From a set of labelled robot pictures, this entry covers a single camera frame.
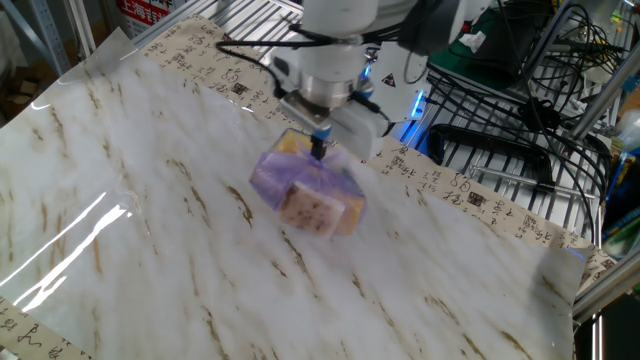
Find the black power adapter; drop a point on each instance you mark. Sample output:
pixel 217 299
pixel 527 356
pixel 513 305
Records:
pixel 540 114

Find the green board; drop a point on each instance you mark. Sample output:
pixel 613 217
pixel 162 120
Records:
pixel 450 60

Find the yellow green sponge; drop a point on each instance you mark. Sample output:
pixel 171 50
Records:
pixel 292 142

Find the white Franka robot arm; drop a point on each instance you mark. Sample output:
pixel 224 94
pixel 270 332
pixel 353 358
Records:
pixel 340 50

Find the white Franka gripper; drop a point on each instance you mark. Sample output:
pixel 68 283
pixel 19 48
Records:
pixel 357 127

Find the red white printed box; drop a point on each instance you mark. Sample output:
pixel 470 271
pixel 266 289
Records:
pixel 142 12

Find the beige calligraphy paper cloth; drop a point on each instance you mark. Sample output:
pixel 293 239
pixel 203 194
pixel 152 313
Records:
pixel 450 185

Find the small white paper scrap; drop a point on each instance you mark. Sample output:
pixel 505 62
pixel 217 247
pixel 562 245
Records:
pixel 472 41

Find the purple plastic bag of things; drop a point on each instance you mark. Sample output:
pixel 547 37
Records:
pixel 300 175

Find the aluminium frame rail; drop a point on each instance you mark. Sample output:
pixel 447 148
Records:
pixel 607 285

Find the blue grey rack upright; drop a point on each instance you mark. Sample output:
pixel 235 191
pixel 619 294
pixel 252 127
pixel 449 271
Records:
pixel 42 30

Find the upright aluminium post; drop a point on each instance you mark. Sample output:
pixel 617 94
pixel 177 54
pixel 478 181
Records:
pixel 80 25

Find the aluminium frame post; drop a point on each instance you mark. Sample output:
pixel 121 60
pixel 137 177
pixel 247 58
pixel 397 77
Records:
pixel 605 95

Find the brown cardboard boxes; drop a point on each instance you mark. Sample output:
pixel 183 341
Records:
pixel 20 92

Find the thin metal rod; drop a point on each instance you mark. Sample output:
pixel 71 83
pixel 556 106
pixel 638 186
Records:
pixel 530 181

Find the blue green packages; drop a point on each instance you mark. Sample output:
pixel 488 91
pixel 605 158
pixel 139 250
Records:
pixel 622 210

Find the glossy marble pattern sheet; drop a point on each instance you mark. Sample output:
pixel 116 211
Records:
pixel 250 280

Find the white speckled block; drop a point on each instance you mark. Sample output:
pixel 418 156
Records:
pixel 312 210

